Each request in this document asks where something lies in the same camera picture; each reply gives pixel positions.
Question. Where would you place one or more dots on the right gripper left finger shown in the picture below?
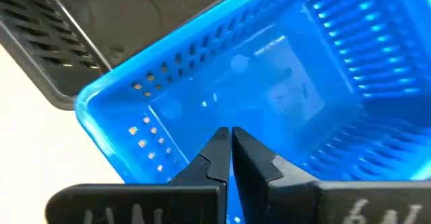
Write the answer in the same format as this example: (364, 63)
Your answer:
(208, 170)

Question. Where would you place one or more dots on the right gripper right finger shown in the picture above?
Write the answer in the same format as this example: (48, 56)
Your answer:
(256, 183)

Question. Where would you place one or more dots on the blue plastic basket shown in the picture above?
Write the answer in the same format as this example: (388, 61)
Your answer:
(269, 82)

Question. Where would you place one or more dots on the black plastic basket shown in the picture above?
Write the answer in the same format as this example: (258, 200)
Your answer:
(118, 15)

